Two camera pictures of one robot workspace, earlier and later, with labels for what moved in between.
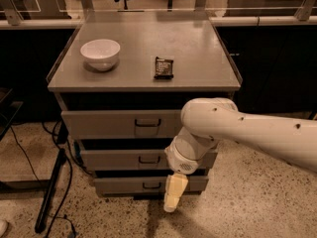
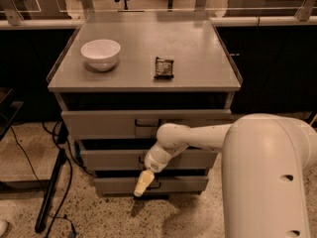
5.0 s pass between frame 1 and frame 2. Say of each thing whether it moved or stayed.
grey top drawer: stayed
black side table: stayed
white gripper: moved
